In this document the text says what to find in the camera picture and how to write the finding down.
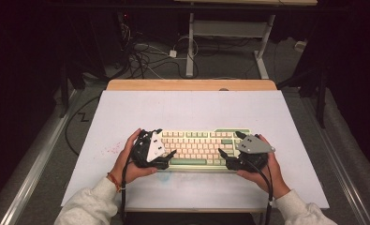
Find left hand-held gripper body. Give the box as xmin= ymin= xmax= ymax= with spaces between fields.
xmin=130 ymin=129 xmax=171 ymax=171

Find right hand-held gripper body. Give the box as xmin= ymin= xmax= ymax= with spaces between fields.
xmin=226 ymin=134 xmax=276 ymax=173

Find green and cream keyboard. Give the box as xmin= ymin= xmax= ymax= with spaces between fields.
xmin=155 ymin=127 xmax=259 ymax=173

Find person's left hand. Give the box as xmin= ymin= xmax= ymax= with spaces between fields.
xmin=109 ymin=127 xmax=158 ymax=189

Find person's right hand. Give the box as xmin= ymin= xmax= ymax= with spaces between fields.
xmin=237 ymin=134 xmax=291 ymax=201

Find white table mat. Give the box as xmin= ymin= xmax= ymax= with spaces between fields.
xmin=60 ymin=89 xmax=331 ymax=211

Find dark metal stand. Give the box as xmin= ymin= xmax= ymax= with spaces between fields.
xmin=59 ymin=62 xmax=71 ymax=119

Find black computer tower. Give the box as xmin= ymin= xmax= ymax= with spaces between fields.
xmin=88 ymin=10 xmax=134 ymax=68

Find white power strip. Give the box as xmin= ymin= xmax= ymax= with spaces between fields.
xmin=293 ymin=40 xmax=308 ymax=53

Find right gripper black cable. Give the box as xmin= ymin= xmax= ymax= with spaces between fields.
xmin=242 ymin=157 xmax=274 ymax=225

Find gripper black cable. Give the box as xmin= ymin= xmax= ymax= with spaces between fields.
xmin=242 ymin=157 xmax=274 ymax=225
xmin=120 ymin=156 xmax=134 ymax=221

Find orange bracelet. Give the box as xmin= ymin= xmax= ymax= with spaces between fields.
xmin=107 ymin=172 xmax=123 ymax=193

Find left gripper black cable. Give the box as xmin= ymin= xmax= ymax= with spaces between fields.
xmin=120 ymin=156 xmax=134 ymax=221

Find tangle of floor cables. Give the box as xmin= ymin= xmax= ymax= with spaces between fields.
xmin=120 ymin=22 xmax=200 ymax=80

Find black floor cable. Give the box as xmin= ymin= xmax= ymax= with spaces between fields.
xmin=64 ymin=95 xmax=101 ymax=158

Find metal floor rail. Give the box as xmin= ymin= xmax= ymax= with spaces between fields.
xmin=0 ymin=88 xmax=81 ymax=225
xmin=301 ymin=93 xmax=370 ymax=225

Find white desk frame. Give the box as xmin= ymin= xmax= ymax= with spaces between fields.
xmin=185 ymin=12 xmax=276 ymax=80

